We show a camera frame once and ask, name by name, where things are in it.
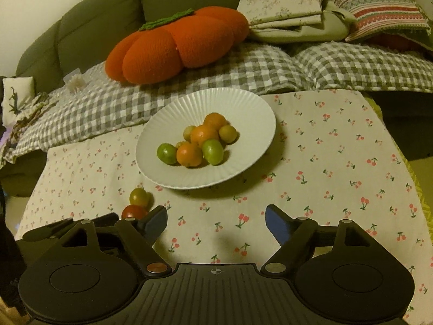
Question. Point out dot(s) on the olive green sofa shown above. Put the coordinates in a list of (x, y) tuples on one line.
[(94, 20)]

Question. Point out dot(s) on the orange pumpkin cushion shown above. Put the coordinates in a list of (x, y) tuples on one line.
[(176, 47)]

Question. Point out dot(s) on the striped patterned pillow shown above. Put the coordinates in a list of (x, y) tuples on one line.
[(372, 3)]

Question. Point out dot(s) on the grey checked blanket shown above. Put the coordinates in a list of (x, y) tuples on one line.
[(135, 94)]

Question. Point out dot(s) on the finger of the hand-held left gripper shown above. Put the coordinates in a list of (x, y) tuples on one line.
[(54, 232)]

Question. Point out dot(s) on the small orange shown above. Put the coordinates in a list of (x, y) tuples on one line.
[(214, 120), (189, 154)]

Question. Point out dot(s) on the white ribbed plate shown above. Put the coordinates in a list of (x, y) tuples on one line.
[(236, 162)]

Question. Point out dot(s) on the white embroidered pillow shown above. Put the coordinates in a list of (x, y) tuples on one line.
[(18, 98)]

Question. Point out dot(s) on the yellow-green plum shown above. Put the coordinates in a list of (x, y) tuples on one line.
[(188, 131), (181, 144), (227, 133)]

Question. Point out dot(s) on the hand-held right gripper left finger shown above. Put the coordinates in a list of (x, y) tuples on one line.
[(156, 221)]

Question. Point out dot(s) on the folded floral sheet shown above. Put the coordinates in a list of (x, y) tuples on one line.
[(280, 3)]

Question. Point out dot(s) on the green-red tomato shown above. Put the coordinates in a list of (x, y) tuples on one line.
[(139, 196)]

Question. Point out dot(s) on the floral lace cloth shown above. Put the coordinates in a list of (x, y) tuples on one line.
[(23, 125)]

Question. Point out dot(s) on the yellow-green patterned mat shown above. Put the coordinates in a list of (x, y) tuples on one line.
[(421, 182)]

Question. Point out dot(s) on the large orange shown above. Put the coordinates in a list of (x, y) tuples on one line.
[(204, 135)]

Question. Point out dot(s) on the cherry print tablecloth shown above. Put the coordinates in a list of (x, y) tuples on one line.
[(338, 176)]

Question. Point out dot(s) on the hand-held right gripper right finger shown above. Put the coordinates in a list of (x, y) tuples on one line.
[(276, 224)]

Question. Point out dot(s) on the red tomato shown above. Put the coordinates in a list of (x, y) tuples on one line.
[(132, 212)]

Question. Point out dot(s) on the green fruit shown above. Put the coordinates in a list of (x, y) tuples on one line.
[(212, 151), (166, 153)]

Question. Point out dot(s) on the red cloth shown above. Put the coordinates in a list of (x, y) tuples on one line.
[(399, 42)]

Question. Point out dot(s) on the white fluffy ball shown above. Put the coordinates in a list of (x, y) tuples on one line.
[(75, 83)]

